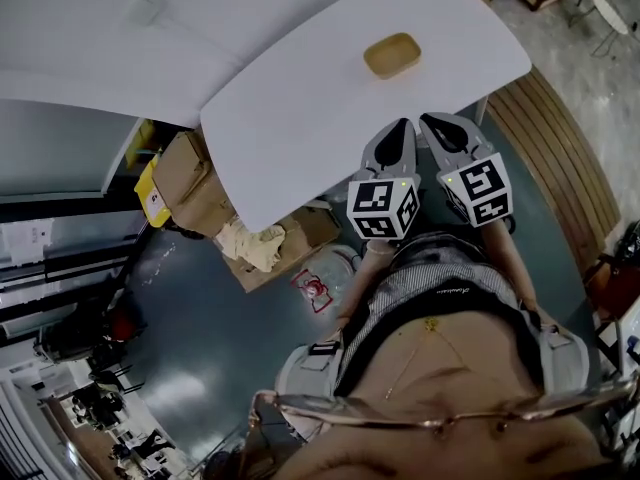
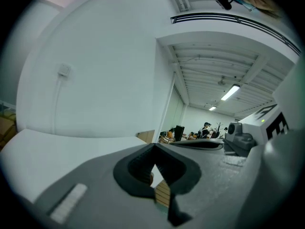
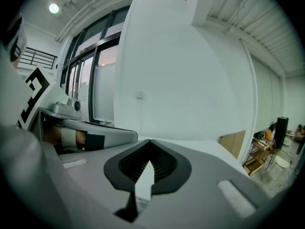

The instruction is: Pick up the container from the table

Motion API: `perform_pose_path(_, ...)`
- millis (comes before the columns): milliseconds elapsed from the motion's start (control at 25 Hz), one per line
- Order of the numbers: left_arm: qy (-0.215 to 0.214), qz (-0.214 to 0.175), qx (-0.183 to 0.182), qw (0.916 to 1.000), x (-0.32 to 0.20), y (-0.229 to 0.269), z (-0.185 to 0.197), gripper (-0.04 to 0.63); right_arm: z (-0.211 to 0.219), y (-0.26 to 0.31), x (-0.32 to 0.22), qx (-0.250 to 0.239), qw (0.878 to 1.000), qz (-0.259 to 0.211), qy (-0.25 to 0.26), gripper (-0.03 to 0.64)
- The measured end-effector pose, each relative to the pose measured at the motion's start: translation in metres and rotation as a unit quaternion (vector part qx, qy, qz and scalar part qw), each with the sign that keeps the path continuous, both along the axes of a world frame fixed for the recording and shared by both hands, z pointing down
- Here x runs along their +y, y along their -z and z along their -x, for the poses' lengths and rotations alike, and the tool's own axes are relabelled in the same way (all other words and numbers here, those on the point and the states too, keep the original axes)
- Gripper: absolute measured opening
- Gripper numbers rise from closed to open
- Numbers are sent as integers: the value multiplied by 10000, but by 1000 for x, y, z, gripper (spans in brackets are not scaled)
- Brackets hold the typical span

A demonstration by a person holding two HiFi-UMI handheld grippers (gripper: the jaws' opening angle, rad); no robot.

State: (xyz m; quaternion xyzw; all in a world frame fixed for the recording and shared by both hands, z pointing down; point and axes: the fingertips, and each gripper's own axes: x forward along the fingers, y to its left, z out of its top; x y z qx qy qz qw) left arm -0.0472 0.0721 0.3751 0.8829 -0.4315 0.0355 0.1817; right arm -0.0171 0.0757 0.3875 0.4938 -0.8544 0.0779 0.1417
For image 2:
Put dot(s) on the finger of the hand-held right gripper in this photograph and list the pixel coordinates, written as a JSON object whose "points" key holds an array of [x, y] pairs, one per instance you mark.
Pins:
{"points": [[205, 143]]}

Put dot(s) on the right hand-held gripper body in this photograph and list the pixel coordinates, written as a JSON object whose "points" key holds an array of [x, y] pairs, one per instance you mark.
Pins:
{"points": [[252, 130]]}

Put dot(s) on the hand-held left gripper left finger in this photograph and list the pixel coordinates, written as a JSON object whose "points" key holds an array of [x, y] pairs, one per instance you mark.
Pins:
{"points": [[95, 187]]}

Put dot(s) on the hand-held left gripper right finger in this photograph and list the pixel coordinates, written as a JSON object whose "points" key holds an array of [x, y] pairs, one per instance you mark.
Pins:
{"points": [[214, 187]]}

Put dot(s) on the black monitor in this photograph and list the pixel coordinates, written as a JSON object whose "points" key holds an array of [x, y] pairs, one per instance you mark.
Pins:
{"points": [[179, 133]]}

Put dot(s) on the long ceiling light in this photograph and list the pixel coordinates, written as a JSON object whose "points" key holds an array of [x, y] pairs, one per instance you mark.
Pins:
{"points": [[212, 108], [230, 93]]}

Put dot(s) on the wooden slatted platform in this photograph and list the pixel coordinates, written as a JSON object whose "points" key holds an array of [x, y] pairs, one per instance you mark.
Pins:
{"points": [[163, 194]]}

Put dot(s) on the ceiling fan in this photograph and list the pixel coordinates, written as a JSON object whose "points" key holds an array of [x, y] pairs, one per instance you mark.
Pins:
{"points": [[222, 82]]}

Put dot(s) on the brown cardboard sheet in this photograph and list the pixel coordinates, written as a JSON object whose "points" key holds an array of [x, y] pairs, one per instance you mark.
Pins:
{"points": [[146, 136]]}

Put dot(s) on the open cardboard box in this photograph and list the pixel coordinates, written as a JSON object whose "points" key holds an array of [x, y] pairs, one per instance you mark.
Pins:
{"points": [[7, 132]]}

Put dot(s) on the black linear air vent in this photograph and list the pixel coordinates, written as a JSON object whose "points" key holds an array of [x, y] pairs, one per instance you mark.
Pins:
{"points": [[205, 17]]}

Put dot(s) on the white wall conduit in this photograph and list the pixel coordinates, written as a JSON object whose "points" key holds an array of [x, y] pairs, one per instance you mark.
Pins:
{"points": [[57, 104]]}

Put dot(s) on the white wall box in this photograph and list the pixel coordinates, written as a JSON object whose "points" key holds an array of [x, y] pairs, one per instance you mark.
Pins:
{"points": [[64, 70]]}

